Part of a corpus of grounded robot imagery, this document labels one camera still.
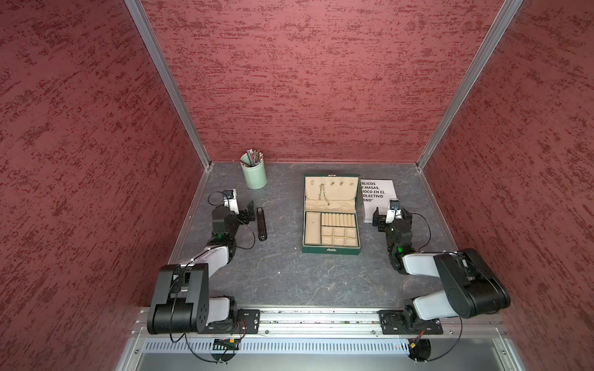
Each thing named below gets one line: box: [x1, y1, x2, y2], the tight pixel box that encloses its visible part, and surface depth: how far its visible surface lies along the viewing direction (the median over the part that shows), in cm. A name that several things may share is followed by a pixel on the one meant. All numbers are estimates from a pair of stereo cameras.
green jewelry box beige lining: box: [301, 173, 362, 256], surface depth 94 cm
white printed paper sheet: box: [360, 178, 398, 223], surface depth 106 cm
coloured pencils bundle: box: [245, 148, 264, 167], surface depth 106 cm
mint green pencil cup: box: [239, 152, 268, 191], surface depth 108 cm
